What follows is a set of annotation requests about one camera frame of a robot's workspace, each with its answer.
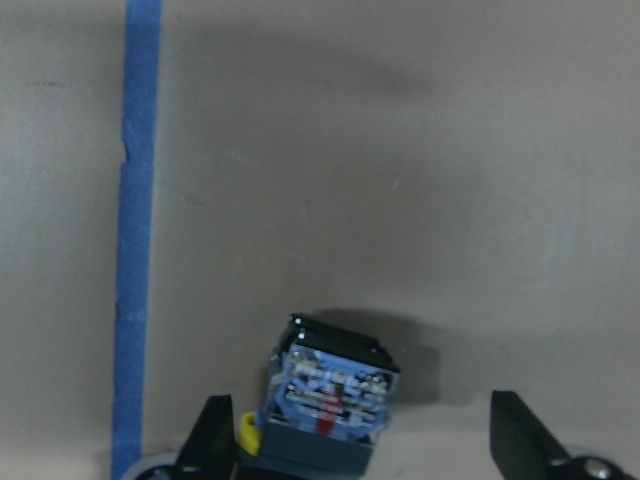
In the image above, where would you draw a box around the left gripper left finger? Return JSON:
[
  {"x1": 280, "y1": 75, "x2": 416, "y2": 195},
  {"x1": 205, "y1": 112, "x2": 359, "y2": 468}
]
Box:
[{"x1": 174, "y1": 395, "x2": 236, "y2": 479}]

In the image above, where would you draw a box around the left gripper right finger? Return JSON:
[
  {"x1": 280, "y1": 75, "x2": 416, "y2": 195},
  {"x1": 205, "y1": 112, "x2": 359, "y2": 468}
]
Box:
[{"x1": 489, "y1": 390, "x2": 571, "y2": 480}]

